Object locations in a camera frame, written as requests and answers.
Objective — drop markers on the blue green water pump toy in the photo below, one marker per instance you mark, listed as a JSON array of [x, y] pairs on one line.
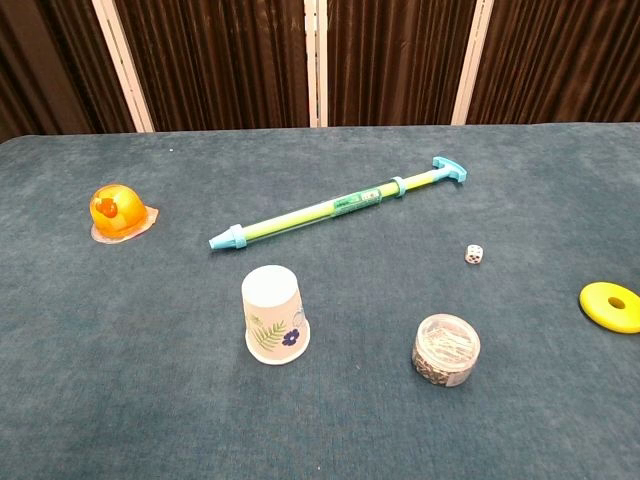
[[320, 211]]

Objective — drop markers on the dark brown pleated curtain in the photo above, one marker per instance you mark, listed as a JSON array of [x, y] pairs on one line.
[[225, 60]]

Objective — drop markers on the floral white paper cup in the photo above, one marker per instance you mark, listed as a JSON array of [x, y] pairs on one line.
[[274, 315]]

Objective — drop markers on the clear paper clip jar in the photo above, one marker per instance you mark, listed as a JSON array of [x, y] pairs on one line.
[[446, 350]]

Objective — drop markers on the white screen frame post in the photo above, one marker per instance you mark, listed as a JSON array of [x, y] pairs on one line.
[[472, 62], [316, 62], [122, 65]]

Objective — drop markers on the small white die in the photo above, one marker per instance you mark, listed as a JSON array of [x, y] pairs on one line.
[[473, 254]]

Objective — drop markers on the orange jelly cup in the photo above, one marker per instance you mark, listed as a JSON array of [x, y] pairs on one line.
[[117, 212]]

